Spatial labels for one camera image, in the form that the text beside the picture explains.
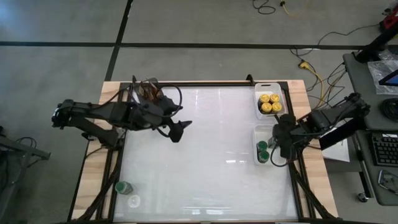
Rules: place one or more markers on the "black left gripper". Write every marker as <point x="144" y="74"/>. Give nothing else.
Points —
<point x="146" y="113"/>

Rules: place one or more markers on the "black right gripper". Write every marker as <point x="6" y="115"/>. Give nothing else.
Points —
<point x="287" y="130"/>

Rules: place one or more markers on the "orange spice packet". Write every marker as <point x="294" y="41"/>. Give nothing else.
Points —
<point x="157" y="92"/>

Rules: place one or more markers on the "brown spice packet white label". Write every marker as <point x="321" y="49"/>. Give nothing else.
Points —
<point x="142" y="90"/>

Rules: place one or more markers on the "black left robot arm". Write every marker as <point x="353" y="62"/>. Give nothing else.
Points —
<point x="93" y="112"/>

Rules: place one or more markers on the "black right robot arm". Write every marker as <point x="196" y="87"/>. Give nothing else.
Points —
<point x="335" y="113"/>

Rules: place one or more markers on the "white plastic bin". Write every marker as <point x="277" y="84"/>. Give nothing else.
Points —
<point x="258" y="133"/>
<point x="269" y="88"/>

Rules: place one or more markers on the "white paper sheet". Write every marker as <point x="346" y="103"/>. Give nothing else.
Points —
<point x="337" y="152"/>

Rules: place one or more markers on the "clear glass spice jar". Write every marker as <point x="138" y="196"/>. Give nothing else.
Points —
<point x="133" y="201"/>

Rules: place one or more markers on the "grey side desk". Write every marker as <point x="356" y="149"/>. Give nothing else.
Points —
<point x="363" y="74"/>

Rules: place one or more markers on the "wooden table board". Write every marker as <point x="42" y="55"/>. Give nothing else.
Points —
<point x="93" y="174"/>

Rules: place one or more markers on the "black keyboard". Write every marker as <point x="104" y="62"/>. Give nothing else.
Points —
<point x="385" y="149"/>

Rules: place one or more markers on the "black caster wheel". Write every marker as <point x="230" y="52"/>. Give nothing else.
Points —
<point x="363" y="197"/>

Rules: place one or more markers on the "black round object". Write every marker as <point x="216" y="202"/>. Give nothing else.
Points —
<point x="391" y="109"/>

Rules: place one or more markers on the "clear plastic bag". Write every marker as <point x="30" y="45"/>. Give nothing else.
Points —
<point x="379" y="74"/>

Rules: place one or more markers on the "tablet with blue screen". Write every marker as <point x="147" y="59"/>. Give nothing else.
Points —
<point x="391" y="79"/>

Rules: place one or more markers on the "red tool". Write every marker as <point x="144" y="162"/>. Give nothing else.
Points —
<point x="390" y="22"/>

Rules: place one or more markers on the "black floor stand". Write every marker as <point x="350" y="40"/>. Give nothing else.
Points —
<point x="18" y="149"/>

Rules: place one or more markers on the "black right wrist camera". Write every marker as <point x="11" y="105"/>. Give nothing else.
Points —
<point x="287" y="151"/>

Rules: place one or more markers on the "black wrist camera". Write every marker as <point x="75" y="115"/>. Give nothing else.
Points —
<point x="169" y="105"/>
<point x="287" y="151"/>

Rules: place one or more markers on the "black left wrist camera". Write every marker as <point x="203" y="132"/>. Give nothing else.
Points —
<point x="169" y="105"/>

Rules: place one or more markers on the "black aluminium table frame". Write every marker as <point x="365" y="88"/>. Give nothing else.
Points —
<point x="202" y="83"/>

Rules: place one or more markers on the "black stand post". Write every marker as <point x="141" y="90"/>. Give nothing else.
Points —
<point x="376" y="46"/>

